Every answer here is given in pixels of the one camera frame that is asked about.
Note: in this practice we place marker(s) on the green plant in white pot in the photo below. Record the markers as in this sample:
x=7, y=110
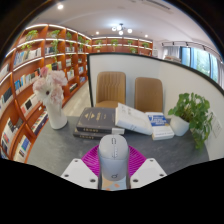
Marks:
x=191, y=111

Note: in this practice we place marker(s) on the white book with blue cover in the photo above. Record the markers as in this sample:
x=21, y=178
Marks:
x=161, y=128

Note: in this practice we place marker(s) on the orange wooden bookshelf unit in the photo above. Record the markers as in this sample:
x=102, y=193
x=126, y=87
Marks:
x=20, y=93

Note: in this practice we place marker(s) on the white vase with pink flowers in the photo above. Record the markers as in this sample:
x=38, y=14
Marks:
x=56, y=115

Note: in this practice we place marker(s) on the tan upholstered chair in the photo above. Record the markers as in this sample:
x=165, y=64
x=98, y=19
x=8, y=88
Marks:
x=110, y=88
x=148, y=93

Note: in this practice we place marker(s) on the window with curtains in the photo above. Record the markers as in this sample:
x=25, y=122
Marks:
x=200, y=60

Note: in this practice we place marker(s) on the white wall socket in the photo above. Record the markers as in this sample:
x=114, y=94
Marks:
x=217, y=126

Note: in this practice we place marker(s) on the large dark hardcover book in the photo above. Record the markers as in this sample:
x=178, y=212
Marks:
x=96, y=120

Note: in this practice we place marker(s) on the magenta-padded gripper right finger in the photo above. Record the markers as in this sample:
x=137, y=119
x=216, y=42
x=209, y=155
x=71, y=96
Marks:
x=148, y=171

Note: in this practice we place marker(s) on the ceiling chandelier light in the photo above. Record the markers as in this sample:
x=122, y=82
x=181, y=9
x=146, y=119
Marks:
x=120, y=29

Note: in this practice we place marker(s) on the thick white book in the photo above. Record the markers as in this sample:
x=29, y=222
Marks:
x=133, y=119

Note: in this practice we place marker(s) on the white computer mouse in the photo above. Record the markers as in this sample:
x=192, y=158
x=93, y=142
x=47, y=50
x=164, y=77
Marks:
x=113, y=156

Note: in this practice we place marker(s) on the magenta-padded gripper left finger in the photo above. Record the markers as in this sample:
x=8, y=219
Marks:
x=78, y=171

